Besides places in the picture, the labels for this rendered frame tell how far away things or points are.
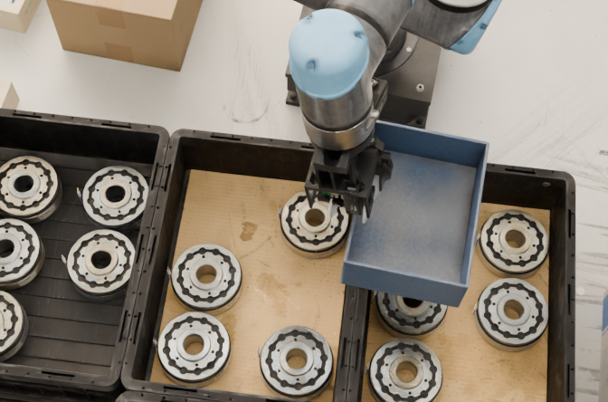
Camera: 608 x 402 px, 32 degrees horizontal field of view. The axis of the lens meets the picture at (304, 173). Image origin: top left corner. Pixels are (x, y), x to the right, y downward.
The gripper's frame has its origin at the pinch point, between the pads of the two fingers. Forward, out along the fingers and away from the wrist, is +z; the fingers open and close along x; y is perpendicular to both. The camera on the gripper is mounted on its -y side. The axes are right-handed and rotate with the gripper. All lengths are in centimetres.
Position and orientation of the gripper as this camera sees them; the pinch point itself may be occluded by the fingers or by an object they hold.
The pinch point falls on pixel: (358, 194)
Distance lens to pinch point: 129.9
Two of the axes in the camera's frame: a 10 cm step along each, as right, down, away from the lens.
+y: -2.5, 8.6, -4.4
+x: 9.6, 1.6, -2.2
